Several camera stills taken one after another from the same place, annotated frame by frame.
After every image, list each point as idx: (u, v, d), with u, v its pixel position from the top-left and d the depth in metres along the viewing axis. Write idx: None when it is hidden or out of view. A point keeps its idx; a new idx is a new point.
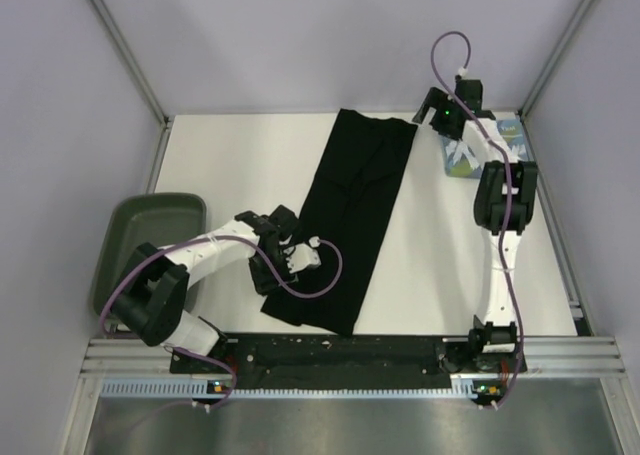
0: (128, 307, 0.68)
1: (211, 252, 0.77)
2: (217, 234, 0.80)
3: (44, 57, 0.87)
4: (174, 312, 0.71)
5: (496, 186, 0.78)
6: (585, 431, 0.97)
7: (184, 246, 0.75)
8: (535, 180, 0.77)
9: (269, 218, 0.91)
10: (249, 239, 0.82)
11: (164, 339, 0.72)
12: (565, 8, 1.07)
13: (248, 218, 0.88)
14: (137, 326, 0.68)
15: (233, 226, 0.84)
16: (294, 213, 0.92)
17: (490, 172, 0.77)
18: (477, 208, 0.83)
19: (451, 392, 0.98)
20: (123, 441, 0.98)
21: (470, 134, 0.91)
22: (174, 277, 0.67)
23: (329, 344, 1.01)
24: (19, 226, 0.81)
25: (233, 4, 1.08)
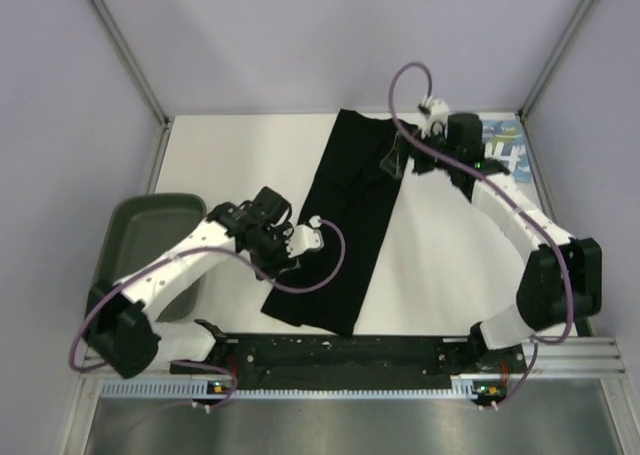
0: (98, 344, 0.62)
1: (175, 274, 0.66)
2: (180, 251, 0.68)
3: (44, 56, 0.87)
4: (146, 343, 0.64)
5: (554, 280, 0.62)
6: (587, 432, 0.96)
7: (142, 274, 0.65)
8: (598, 264, 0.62)
9: (253, 204, 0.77)
10: (223, 248, 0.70)
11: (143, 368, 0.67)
12: (565, 8, 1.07)
13: (221, 214, 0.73)
14: (111, 362, 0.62)
15: (203, 233, 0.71)
16: (280, 194, 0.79)
17: (545, 263, 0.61)
18: (527, 301, 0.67)
19: (451, 392, 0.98)
20: (123, 441, 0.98)
21: (485, 199, 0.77)
22: (131, 320, 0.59)
23: (329, 344, 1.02)
24: (19, 225, 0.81)
25: (233, 4, 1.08)
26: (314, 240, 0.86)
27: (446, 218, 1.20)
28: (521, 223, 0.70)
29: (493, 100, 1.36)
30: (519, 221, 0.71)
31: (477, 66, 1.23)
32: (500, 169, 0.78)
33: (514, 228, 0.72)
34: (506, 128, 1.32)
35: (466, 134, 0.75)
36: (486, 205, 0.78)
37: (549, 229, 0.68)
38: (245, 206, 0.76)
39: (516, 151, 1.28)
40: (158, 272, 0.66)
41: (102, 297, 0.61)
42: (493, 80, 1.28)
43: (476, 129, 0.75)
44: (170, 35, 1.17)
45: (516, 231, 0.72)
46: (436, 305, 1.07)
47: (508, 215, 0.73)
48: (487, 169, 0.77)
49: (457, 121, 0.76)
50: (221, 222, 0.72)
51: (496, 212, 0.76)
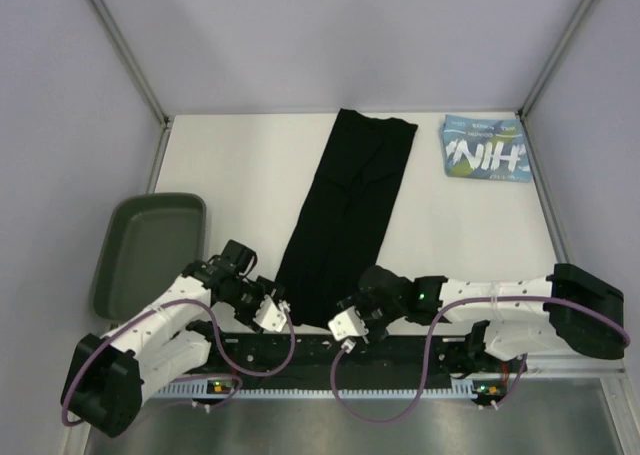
0: (83, 401, 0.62)
1: (160, 325, 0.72)
2: (163, 303, 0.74)
3: (44, 56, 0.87)
4: (135, 398, 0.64)
5: (579, 318, 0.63)
6: (586, 431, 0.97)
7: (129, 327, 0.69)
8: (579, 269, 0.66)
9: (220, 258, 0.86)
10: (200, 299, 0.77)
11: (128, 425, 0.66)
12: (566, 8, 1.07)
13: (195, 269, 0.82)
14: (96, 420, 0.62)
15: (181, 286, 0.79)
16: (244, 246, 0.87)
17: (570, 319, 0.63)
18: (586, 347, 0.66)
19: (451, 392, 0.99)
20: (123, 441, 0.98)
21: (460, 314, 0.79)
22: (123, 369, 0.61)
23: (329, 344, 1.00)
24: (18, 224, 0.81)
25: (232, 4, 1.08)
26: (272, 324, 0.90)
27: (443, 220, 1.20)
28: (507, 304, 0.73)
29: (493, 100, 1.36)
30: (505, 305, 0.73)
31: (477, 65, 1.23)
32: (438, 281, 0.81)
33: (508, 313, 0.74)
34: (506, 128, 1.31)
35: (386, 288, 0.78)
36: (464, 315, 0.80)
37: (529, 291, 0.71)
38: (214, 259, 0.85)
39: (516, 151, 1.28)
40: (145, 323, 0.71)
41: (91, 353, 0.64)
42: (494, 79, 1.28)
43: (390, 279, 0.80)
44: (171, 35, 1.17)
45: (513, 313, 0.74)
46: None
47: (491, 308, 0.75)
48: (429, 289, 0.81)
49: (373, 287, 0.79)
50: (197, 275, 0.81)
51: (477, 313, 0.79)
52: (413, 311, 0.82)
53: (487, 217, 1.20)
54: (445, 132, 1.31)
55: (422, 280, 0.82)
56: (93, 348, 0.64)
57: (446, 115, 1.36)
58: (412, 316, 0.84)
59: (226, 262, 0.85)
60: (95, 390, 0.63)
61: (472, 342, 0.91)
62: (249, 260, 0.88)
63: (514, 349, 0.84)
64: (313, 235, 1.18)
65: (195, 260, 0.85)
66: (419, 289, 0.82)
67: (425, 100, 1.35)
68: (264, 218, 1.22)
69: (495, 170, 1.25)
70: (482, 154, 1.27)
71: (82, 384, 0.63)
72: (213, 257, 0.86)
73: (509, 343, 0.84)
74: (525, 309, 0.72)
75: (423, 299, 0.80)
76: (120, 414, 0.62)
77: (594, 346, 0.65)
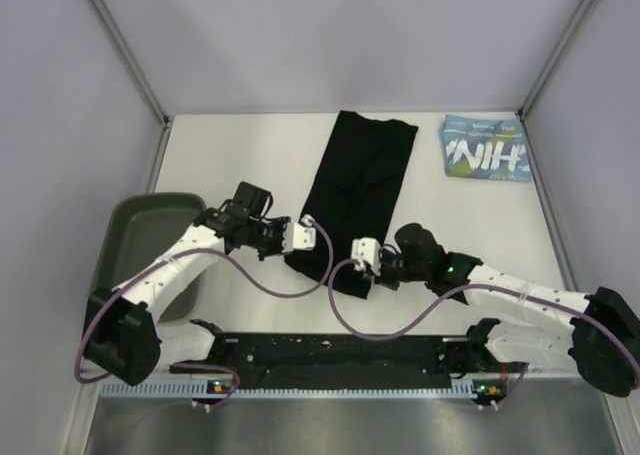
0: (101, 351, 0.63)
1: (172, 275, 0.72)
2: (174, 255, 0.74)
3: (43, 57, 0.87)
4: (151, 348, 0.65)
5: (601, 343, 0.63)
6: (585, 431, 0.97)
7: (140, 279, 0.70)
8: (625, 304, 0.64)
9: (233, 200, 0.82)
10: (213, 247, 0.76)
11: (147, 374, 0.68)
12: (565, 8, 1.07)
13: (207, 218, 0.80)
14: (116, 368, 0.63)
15: (194, 235, 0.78)
16: (259, 188, 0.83)
17: (593, 339, 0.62)
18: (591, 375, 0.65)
19: (451, 392, 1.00)
20: (123, 441, 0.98)
21: (480, 297, 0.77)
22: (137, 319, 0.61)
23: (329, 344, 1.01)
24: (18, 224, 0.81)
25: (232, 5, 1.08)
26: (304, 240, 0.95)
27: (443, 221, 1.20)
28: (534, 305, 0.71)
29: (494, 100, 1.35)
30: (531, 305, 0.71)
31: (477, 65, 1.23)
32: (472, 262, 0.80)
33: (531, 314, 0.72)
34: (506, 128, 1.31)
35: (421, 249, 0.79)
36: (484, 302, 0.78)
37: (562, 301, 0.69)
38: (227, 204, 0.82)
39: (516, 150, 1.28)
40: (156, 275, 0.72)
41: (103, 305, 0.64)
42: (493, 79, 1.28)
43: (428, 241, 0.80)
44: (171, 35, 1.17)
45: (534, 318, 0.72)
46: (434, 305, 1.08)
47: (516, 304, 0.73)
48: (461, 267, 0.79)
49: (409, 241, 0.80)
50: (208, 225, 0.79)
51: (496, 304, 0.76)
52: (436, 280, 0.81)
53: (486, 217, 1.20)
54: (445, 132, 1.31)
55: (456, 255, 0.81)
56: (105, 299, 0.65)
57: (446, 115, 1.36)
58: (431, 285, 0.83)
59: (239, 208, 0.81)
60: (112, 341, 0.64)
61: (474, 336, 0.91)
62: (265, 202, 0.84)
63: (514, 352, 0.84)
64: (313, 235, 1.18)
65: (208, 207, 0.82)
66: (450, 263, 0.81)
67: (425, 100, 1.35)
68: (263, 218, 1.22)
69: (495, 170, 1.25)
70: (482, 154, 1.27)
71: (97, 336, 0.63)
72: (226, 202, 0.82)
73: (511, 346, 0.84)
74: (548, 317, 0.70)
75: (451, 272, 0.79)
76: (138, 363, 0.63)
77: (600, 374, 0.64)
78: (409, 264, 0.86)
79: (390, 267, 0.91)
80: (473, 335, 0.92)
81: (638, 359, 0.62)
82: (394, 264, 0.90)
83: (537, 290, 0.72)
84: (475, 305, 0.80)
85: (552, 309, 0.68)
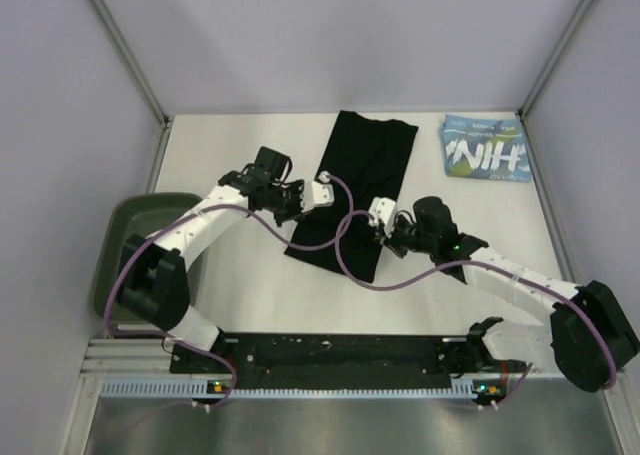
0: (136, 297, 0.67)
1: (201, 227, 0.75)
2: (202, 208, 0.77)
3: (44, 57, 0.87)
4: (180, 293, 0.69)
5: (581, 330, 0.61)
6: (584, 430, 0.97)
7: (172, 229, 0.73)
8: (614, 301, 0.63)
9: (255, 165, 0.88)
10: (238, 205, 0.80)
11: (176, 318, 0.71)
12: (565, 8, 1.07)
13: (231, 180, 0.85)
14: (149, 312, 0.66)
15: (219, 194, 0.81)
16: (279, 153, 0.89)
17: (571, 324, 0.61)
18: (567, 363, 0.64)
19: (451, 392, 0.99)
20: (124, 441, 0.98)
21: (478, 275, 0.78)
22: (170, 264, 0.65)
23: (329, 344, 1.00)
24: (18, 224, 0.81)
25: (233, 5, 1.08)
26: (323, 196, 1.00)
27: None
28: (525, 287, 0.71)
29: (494, 100, 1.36)
30: (523, 287, 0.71)
31: (477, 65, 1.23)
32: (478, 243, 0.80)
33: (522, 296, 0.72)
34: (506, 128, 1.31)
35: (434, 219, 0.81)
36: (481, 281, 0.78)
37: (552, 285, 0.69)
38: (249, 169, 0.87)
39: (516, 150, 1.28)
40: (186, 226, 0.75)
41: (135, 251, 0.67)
42: (493, 79, 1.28)
43: (442, 214, 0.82)
44: (172, 35, 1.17)
45: (524, 299, 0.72)
46: (434, 305, 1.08)
47: (508, 285, 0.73)
48: (467, 247, 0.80)
49: (426, 211, 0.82)
50: (232, 185, 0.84)
51: (492, 285, 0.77)
52: (443, 255, 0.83)
53: (486, 216, 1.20)
54: (445, 132, 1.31)
55: (466, 237, 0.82)
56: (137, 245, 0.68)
57: (446, 115, 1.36)
58: (438, 259, 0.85)
59: (260, 171, 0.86)
60: (145, 287, 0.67)
61: (477, 332, 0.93)
62: (283, 166, 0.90)
63: (511, 352, 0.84)
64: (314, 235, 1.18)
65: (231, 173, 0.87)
66: (458, 242, 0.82)
67: (425, 100, 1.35)
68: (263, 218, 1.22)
69: (495, 170, 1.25)
70: (482, 154, 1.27)
71: (132, 281, 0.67)
72: (248, 166, 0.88)
73: (506, 341, 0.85)
74: (535, 301, 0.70)
75: (458, 249, 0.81)
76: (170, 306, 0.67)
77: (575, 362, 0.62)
78: (419, 234, 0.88)
79: (401, 233, 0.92)
80: (477, 331, 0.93)
81: (615, 356, 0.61)
82: (408, 231, 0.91)
83: (532, 274, 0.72)
84: (473, 283, 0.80)
85: (541, 291, 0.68)
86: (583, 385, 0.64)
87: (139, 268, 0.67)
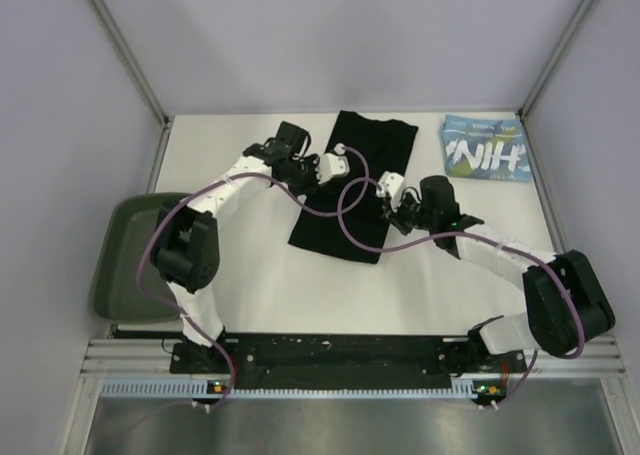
0: (169, 257, 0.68)
1: (231, 193, 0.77)
2: (231, 176, 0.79)
3: (43, 58, 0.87)
4: (212, 255, 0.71)
5: (552, 291, 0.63)
6: (585, 430, 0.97)
7: (204, 194, 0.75)
8: (589, 270, 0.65)
9: (275, 138, 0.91)
10: (263, 174, 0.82)
11: (208, 281, 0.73)
12: (566, 8, 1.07)
13: (255, 151, 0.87)
14: (182, 273, 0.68)
15: (245, 164, 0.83)
16: (297, 128, 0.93)
17: (541, 283, 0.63)
18: (537, 326, 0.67)
19: (451, 392, 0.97)
20: (124, 441, 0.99)
21: (470, 248, 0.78)
22: (204, 225, 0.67)
23: (329, 344, 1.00)
24: (19, 226, 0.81)
25: (233, 5, 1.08)
26: (340, 167, 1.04)
27: None
28: (507, 255, 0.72)
29: (494, 100, 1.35)
30: (505, 254, 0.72)
31: (477, 65, 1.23)
32: (474, 220, 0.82)
33: (504, 265, 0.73)
34: (506, 128, 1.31)
35: (438, 195, 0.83)
36: (472, 255, 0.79)
37: (534, 252, 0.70)
38: (270, 142, 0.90)
39: (516, 150, 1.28)
40: (217, 192, 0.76)
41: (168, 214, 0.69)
42: (493, 79, 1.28)
43: (447, 190, 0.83)
44: (172, 35, 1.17)
45: (506, 269, 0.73)
46: (434, 304, 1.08)
47: (492, 253, 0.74)
48: (465, 224, 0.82)
49: (431, 187, 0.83)
50: (257, 157, 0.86)
51: (481, 257, 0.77)
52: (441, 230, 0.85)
53: (486, 217, 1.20)
54: (445, 132, 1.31)
55: (466, 215, 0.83)
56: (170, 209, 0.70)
57: (446, 115, 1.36)
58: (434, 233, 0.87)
59: (282, 145, 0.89)
60: (178, 250, 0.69)
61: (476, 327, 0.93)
62: (302, 141, 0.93)
63: (504, 343, 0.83)
64: (314, 234, 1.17)
65: (254, 145, 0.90)
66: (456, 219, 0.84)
67: (425, 99, 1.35)
68: (264, 218, 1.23)
69: (495, 170, 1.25)
70: (482, 154, 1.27)
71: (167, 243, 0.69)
72: (269, 140, 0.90)
73: (497, 331, 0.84)
74: (514, 268, 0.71)
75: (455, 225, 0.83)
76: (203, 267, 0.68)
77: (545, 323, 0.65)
78: (423, 210, 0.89)
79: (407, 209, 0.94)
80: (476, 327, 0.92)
81: (584, 321, 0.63)
82: (412, 207, 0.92)
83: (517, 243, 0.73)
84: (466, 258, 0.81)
85: (522, 256, 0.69)
86: (551, 349, 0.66)
87: (173, 230, 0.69)
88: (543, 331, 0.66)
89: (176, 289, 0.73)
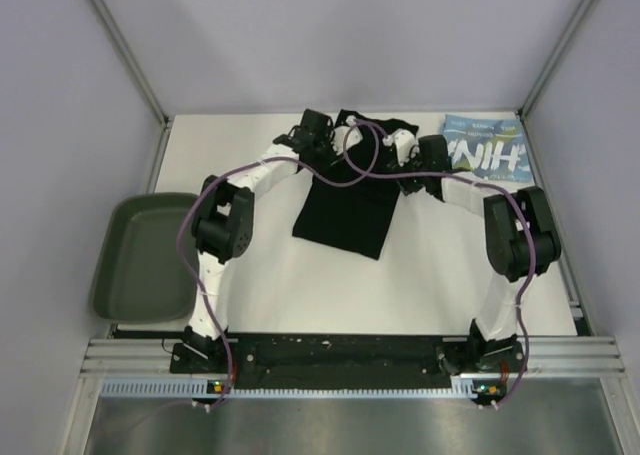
0: (207, 227, 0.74)
1: (264, 174, 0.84)
2: (265, 158, 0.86)
3: (44, 59, 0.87)
4: (248, 229, 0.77)
5: (508, 216, 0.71)
6: (585, 431, 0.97)
7: (242, 173, 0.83)
8: (546, 205, 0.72)
9: (300, 125, 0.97)
10: (292, 159, 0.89)
11: (240, 254, 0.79)
12: (566, 8, 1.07)
13: (283, 139, 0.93)
14: (221, 242, 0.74)
15: (276, 151, 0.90)
16: (320, 114, 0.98)
17: (499, 205, 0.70)
18: (493, 250, 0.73)
19: (451, 392, 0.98)
20: (123, 441, 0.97)
21: (452, 190, 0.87)
22: (244, 198, 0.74)
23: (329, 344, 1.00)
24: (17, 225, 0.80)
25: (233, 4, 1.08)
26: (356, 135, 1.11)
27: (443, 220, 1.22)
28: (479, 191, 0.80)
29: (494, 100, 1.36)
30: (477, 190, 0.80)
31: (477, 65, 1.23)
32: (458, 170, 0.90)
33: (477, 201, 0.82)
34: (506, 128, 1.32)
35: (433, 146, 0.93)
36: (455, 197, 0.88)
37: None
38: (295, 128, 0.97)
39: (516, 150, 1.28)
40: (253, 172, 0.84)
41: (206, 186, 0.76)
42: (493, 79, 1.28)
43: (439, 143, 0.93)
44: (172, 35, 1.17)
45: (478, 203, 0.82)
46: (435, 303, 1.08)
47: (468, 191, 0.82)
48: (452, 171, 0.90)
49: (423, 139, 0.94)
50: (287, 145, 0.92)
51: (462, 197, 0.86)
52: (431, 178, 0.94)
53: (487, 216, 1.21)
54: (445, 131, 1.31)
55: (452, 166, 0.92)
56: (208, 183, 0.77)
57: (446, 114, 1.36)
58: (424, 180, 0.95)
59: (306, 133, 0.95)
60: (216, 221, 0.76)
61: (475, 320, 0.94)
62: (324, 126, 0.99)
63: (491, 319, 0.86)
64: (315, 234, 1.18)
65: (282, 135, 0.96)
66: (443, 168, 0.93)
67: (425, 100, 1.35)
68: (264, 220, 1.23)
69: (495, 170, 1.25)
70: (482, 154, 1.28)
71: (206, 215, 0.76)
72: (294, 128, 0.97)
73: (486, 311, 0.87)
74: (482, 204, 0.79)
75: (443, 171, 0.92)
76: (240, 237, 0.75)
77: (498, 244, 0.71)
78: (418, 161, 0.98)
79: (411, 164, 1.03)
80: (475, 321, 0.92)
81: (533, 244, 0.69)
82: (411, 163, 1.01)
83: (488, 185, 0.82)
84: (448, 200, 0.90)
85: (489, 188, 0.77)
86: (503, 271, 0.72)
87: (214, 202, 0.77)
88: (497, 253, 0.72)
89: (206, 261, 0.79)
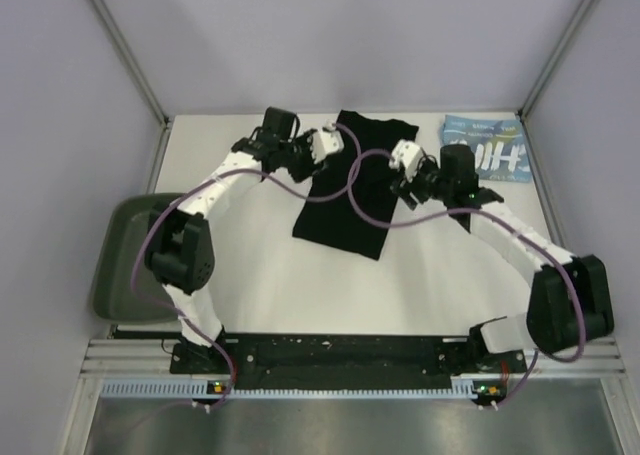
0: (163, 261, 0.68)
1: (221, 192, 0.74)
2: (220, 174, 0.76)
3: (43, 59, 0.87)
4: (207, 255, 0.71)
5: (562, 298, 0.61)
6: (585, 431, 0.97)
7: (194, 195, 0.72)
8: (603, 280, 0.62)
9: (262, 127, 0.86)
10: (253, 168, 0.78)
11: (204, 279, 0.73)
12: (566, 7, 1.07)
13: (243, 146, 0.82)
14: (178, 275, 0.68)
15: (233, 161, 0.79)
16: (286, 110, 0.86)
17: (553, 283, 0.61)
18: (536, 321, 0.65)
19: (452, 392, 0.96)
20: (123, 441, 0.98)
21: (483, 228, 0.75)
22: (196, 227, 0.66)
23: (329, 344, 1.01)
24: (17, 224, 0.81)
25: (233, 4, 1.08)
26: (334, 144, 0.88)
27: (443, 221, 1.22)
28: (523, 247, 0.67)
29: (494, 100, 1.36)
30: (520, 243, 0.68)
31: (477, 65, 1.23)
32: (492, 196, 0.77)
33: (518, 254, 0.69)
34: (505, 128, 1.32)
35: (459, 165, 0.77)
36: (484, 233, 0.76)
37: (549, 248, 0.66)
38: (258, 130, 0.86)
39: (516, 151, 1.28)
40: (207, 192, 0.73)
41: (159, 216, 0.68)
42: (493, 79, 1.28)
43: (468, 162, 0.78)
44: (172, 35, 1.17)
45: (518, 256, 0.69)
46: (436, 304, 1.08)
47: (509, 240, 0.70)
48: (482, 198, 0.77)
49: (452, 151, 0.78)
50: (246, 151, 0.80)
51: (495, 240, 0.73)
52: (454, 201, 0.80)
53: None
54: (445, 132, 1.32)
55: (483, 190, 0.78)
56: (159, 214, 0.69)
57: (446, 115, 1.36)
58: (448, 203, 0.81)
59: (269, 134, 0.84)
60: (173, 253, 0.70)
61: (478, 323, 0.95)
62: (291, 124, 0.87)
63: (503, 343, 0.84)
64: (314, 234, 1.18)
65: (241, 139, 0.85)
66: (471, 191, 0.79)
67: (425, 100, 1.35)
68: (264, 220, 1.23)
69: (495, 170, 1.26)
70: (482, 154, 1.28)
71: (160, 247, 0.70)
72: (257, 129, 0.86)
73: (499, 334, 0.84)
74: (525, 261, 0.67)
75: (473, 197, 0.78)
76: (199, 268, 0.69)
77: (546, 323, 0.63)
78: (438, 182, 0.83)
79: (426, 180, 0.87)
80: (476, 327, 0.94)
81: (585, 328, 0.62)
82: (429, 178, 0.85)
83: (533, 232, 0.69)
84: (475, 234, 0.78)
85: (539, 252, 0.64)
86: (543, 346, 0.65)
87: (166, 231, 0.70)
88: (539, 328, 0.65)
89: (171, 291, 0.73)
